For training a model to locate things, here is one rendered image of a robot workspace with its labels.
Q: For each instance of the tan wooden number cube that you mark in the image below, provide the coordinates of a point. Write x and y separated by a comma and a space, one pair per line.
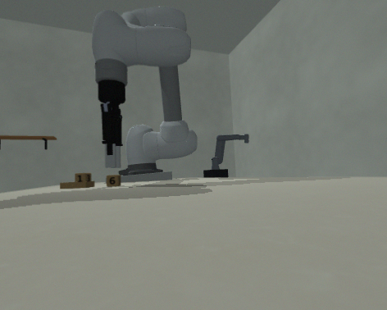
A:
82, 177
114, 180

